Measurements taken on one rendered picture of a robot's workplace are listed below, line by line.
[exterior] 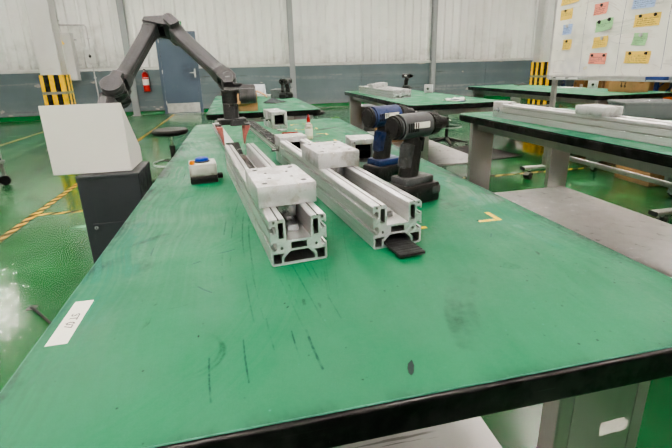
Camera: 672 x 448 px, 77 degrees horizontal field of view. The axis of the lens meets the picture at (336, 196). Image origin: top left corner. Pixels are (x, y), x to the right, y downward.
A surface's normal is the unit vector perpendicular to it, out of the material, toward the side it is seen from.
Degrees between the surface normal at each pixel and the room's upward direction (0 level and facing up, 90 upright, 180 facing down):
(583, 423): 90
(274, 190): 90
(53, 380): 0
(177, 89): 90
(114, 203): 90
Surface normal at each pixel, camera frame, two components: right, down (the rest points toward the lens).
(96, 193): 0.22, 0.28
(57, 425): -0.03, -0.96
